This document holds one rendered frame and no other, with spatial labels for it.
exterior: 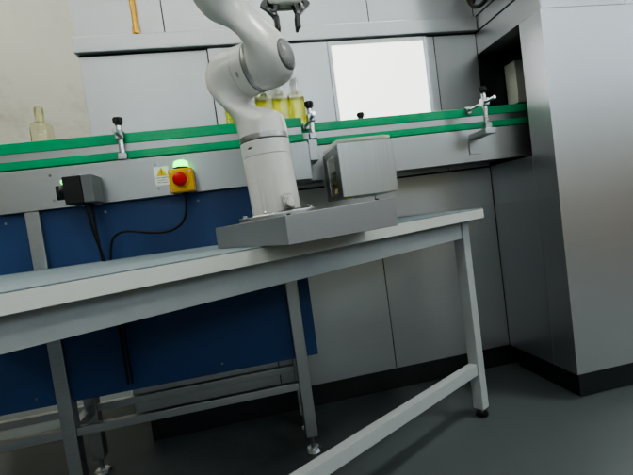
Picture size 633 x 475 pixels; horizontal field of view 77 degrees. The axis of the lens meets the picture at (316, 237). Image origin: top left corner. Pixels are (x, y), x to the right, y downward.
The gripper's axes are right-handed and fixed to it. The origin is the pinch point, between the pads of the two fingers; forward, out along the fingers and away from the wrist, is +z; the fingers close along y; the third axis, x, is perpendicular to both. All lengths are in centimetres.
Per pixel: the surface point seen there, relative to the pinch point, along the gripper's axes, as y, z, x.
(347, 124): -21.3, 24.5, -25.7
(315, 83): -15.1, 3.2, -42.0
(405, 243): -26, 68, 3
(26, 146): 81, 24, -16
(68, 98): 166, -85, -294
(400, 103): -50, 14, -42
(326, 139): -12.9, 29.1, -25.8
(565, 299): -90, 98, -9
